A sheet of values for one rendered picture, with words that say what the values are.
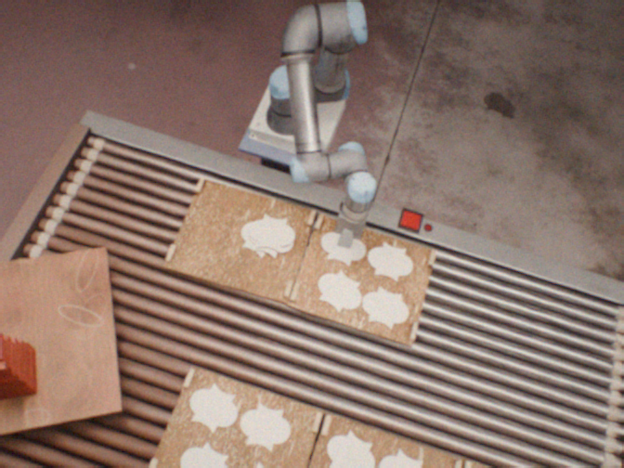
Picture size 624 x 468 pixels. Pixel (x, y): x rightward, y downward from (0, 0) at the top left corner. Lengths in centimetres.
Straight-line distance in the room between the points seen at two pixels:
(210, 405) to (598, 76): 319
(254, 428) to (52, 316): 66
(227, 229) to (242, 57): 185
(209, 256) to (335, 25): 82
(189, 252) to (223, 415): 54
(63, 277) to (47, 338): 19
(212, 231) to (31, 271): 56
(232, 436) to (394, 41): 275
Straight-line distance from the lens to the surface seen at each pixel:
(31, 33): 414
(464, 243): 233
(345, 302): 211
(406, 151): 361
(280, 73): 227
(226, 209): 224
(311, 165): 189
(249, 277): 212
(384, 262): 219
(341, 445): 198
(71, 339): 200
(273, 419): 198
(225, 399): 199
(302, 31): 188
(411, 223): 229
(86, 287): 205
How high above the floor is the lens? 288
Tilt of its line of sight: 62 degrees down
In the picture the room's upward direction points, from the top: 12 degrees clockwise
